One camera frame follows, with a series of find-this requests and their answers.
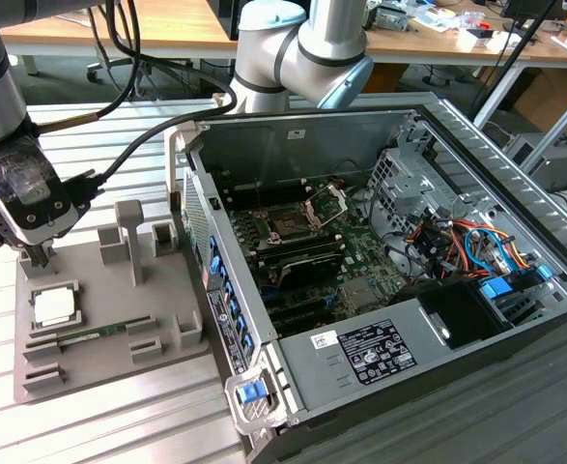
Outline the brown cardboard box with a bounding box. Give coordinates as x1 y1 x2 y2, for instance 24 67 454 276
512 67 567 134

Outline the metal socket cover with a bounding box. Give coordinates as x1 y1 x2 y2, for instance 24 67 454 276
303 183 350 231

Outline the long wooden desk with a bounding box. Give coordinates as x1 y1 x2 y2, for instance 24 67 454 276
0 0 567 67

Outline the blue case latch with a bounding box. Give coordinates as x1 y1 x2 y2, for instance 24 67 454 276
236 381 269 403

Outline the black monitor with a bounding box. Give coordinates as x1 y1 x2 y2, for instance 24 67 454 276
499 0 567 23

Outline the black graphics card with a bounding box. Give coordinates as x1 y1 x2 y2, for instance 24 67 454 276
272 250 345 292

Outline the black rating label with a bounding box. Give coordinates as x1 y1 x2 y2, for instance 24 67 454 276
338 317 418 387

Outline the black RAM slot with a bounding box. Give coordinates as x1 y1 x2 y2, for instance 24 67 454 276
253 235 345 265
222 180 309 212

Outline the grey power supply unit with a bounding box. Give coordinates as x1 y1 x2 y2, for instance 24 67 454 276
275 297 453 415

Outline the black office chair base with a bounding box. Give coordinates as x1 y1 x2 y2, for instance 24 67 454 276
87 55 205 101

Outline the thin metal locking lever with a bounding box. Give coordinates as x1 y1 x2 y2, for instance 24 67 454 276
252 177 267 217

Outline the long black sticker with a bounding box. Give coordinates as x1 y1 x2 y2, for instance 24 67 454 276
206 288 248 377

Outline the open PC case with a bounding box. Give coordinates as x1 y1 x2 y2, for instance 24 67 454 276
163 91 567 464

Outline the red yellow wire bundle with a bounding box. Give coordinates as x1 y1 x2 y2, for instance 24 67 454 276
406 217 478 273

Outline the silver CPU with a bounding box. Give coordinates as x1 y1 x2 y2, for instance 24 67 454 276
32 288 79 327

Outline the green RAM stick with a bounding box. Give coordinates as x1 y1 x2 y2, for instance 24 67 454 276
56 321 130 345

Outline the silver drive cage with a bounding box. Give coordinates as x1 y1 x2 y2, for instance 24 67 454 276
367 113 463 233

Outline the white barcode label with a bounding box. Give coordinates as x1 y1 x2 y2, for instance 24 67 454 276
310 329 341 351

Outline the black fan duct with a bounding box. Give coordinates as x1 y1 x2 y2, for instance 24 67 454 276
392 278 512 350

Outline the grey desktop device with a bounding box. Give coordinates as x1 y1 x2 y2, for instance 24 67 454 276
372 4 412 33

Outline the silver chipset heat sink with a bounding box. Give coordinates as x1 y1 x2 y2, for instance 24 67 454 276
339 278 380 311

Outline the blue card clip row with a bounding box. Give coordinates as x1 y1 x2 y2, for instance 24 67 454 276
207 233 256 363

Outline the CPU socket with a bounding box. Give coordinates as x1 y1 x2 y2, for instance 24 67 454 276
263 205 313 244

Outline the black expansion slot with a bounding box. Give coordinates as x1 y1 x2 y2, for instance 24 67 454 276
262 288 338 337

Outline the black slanted pole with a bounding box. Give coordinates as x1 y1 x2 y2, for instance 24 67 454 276
469 0 560 125

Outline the grey parts rack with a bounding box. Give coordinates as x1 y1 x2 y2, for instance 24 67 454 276
13 199 213 405

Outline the thick black cable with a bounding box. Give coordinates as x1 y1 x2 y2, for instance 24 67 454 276
63 0 240 204

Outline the grey computer tower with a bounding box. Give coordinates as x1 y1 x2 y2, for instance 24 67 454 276
502 132 567 193

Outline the green motherboard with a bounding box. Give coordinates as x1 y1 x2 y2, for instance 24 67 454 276
224 178 410 339

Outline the blue wire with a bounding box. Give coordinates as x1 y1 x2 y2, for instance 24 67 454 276
463 225 514 277

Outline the taped black cable loop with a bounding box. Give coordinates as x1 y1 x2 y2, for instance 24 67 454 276
0 137 65 207

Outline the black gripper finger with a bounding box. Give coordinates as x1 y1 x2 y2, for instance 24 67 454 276
24 240 53 270

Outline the orange wire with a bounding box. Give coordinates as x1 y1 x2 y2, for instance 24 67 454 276
497 240 538 273

